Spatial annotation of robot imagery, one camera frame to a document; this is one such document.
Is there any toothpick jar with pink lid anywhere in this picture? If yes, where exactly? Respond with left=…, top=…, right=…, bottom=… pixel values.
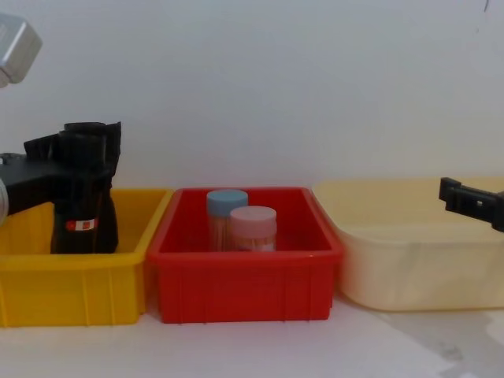
left=228, top=206, right=278, bottom=252

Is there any red plastic bin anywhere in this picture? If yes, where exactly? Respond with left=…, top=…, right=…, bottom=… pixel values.
left=146, top=186, right=344, bottom=325

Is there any cream plastic bin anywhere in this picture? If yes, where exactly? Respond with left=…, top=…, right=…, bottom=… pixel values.
left=312, top=176, right=504, bottom=313

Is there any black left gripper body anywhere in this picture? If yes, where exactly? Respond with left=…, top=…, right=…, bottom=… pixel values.
left=0, top=150, right=116, bottom=217

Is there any yellow plastic bin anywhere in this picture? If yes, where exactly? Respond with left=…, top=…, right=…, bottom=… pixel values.
left=0, top=187, right=175, bottom=328

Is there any toothpick jar with blue lid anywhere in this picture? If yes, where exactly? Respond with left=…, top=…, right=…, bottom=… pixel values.
left=206, top=189, right=250, bottom=251

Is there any white table cover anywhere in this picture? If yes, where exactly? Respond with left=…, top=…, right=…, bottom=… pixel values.
left=0, top=302, right=504, bottom=378

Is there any black bottle with red label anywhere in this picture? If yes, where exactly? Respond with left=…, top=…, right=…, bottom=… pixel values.
left=50, top=121, right=122, bottom=255

